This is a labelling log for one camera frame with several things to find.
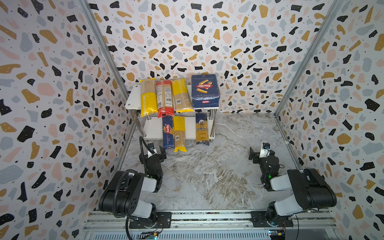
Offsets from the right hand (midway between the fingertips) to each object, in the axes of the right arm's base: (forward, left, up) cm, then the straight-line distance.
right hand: (258, 144), depth 90 cm
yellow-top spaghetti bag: (+9, +44, +26) cm, 52 cm away
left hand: (-3, +64, +2) cm, 64 cm away
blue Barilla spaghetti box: (+10, +56, -1) cm, 57 cm away
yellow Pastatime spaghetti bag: (+12, +62, +26) cm, 68 cm away
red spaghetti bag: (+11, +54, +26) cm, 61 cm away
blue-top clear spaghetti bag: (+11, +34, -3) cm, 36 cm away
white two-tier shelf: (+20, +70, -6) cm, 73 cm away
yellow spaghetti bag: (+5, +48, -1) cm, 49 cm away
